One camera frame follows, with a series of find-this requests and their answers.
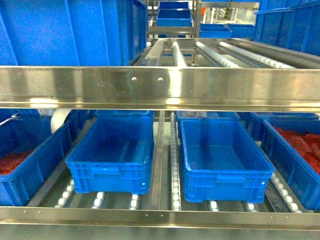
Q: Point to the large blue crate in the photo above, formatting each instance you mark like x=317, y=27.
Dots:
x=289, y=24
x=72, y=32

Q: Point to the empty blue bin right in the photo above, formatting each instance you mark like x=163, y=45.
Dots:
x=221, y=162

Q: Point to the large blue crate upper right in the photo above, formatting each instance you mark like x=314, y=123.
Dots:
x=289, y=24

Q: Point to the blue bin red parts left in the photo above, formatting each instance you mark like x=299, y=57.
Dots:
x=40, y=150

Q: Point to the large blue crate upper left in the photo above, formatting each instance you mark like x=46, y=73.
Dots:
x=72, y=32

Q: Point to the stainless steel flow rack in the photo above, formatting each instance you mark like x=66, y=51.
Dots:
x=155, y=83

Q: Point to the empty blue bin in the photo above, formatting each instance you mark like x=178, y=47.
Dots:
x=221, y=162
x=114, y=155

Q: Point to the empty blue bin left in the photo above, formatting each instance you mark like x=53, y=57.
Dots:
x=114, y=155

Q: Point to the blue bin with red parts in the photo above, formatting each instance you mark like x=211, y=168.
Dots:
x=303, y=180

